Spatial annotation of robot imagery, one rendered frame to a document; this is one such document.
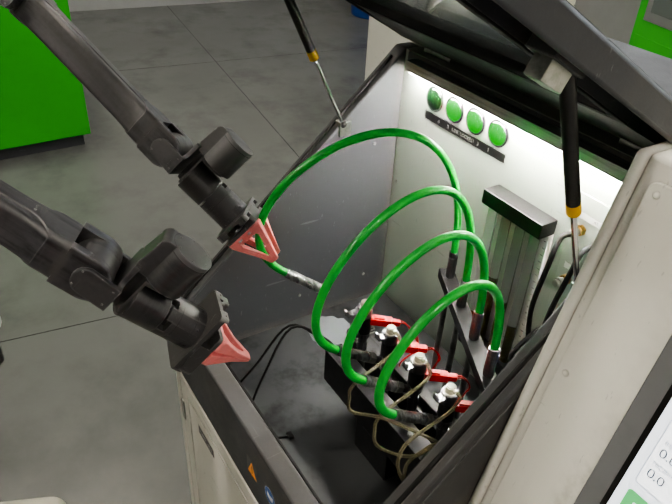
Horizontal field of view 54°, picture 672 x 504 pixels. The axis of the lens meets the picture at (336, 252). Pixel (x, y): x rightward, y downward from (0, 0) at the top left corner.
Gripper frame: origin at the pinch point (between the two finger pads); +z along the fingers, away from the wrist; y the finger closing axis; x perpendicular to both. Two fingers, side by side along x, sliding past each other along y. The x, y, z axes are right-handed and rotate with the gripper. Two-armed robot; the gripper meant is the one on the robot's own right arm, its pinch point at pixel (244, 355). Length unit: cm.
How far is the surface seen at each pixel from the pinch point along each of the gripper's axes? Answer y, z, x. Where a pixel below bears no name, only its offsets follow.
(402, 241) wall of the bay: 18, 47, 50
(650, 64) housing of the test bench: 75, 37, 25
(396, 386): 7.2, 27.8, 1.3
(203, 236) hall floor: -75, 96, 219
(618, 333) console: 38.5, 20.4, -22.1
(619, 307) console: 40.7, 18.7, -20.6
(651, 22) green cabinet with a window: 161, 201, 219
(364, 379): 6.1, 20.0, -0.1
